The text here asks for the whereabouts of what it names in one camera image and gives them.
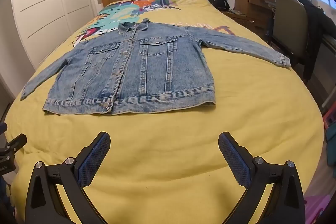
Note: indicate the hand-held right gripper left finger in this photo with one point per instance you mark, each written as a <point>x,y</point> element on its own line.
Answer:
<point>94,161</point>

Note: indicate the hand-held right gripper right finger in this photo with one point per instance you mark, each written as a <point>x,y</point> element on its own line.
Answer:
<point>235,161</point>

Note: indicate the blue denim jacket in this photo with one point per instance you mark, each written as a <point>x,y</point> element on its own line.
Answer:
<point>147,69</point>

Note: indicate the yellow printed bedspread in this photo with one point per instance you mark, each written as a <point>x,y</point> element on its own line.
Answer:
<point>183,134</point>

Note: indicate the pink floor mat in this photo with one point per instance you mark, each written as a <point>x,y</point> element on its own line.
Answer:
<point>317,208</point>

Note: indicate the teal cloth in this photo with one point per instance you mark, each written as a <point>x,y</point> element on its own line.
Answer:
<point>332,132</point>

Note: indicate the pink plastic stool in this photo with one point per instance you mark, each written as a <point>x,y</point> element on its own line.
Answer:
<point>330,117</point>

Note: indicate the olive green chair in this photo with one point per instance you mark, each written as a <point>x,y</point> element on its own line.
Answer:
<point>290,27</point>

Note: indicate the white wardrobe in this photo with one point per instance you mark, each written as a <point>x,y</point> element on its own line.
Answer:
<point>50,3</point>

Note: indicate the brown cardboard boxes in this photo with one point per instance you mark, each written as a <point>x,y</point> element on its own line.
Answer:
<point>252,8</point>

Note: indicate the black coat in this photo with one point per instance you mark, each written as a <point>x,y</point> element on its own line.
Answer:
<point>320,29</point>

